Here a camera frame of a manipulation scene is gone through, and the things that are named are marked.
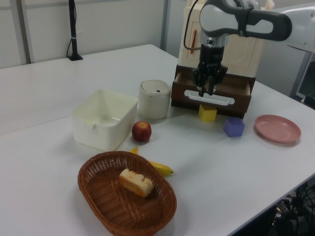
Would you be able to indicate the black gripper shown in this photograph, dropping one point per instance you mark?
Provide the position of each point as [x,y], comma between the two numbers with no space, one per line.
[212,55]

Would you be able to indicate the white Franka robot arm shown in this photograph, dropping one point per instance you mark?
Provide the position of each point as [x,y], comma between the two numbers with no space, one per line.
[246,14]

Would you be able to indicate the yellow cube block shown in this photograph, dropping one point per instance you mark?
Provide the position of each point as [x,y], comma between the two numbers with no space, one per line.
[208,114]

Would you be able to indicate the cream plastic storage cabinet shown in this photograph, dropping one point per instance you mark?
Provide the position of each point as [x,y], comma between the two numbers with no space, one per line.
[241,56]

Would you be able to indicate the dark brown wooden cabinet base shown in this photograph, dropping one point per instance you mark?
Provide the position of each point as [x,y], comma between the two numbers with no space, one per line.
[253,88]

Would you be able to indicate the purple cube block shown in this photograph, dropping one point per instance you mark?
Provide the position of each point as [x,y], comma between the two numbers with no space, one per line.
[233,127]

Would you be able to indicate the cream small trash can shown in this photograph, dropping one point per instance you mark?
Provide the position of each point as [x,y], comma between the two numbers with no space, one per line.
[153,105]

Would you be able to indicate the red apple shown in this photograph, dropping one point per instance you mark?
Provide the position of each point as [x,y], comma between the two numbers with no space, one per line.
[141,131]

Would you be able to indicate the pink plate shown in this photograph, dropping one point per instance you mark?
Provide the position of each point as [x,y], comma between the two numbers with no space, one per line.
[276,129]

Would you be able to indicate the yellow banana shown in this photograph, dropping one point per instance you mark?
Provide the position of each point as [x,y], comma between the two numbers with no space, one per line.
[162,168]

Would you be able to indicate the white plastic rectangular bin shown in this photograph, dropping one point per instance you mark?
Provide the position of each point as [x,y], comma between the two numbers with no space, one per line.
[98,132]

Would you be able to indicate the toy bread slice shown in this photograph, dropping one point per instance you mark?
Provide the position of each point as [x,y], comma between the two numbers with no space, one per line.
[135,183]

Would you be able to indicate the black stand pole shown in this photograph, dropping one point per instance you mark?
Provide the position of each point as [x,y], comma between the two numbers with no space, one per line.
[73,29]

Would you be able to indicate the brown wicker basket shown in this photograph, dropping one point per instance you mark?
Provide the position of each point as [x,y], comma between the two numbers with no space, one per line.
[118,211]

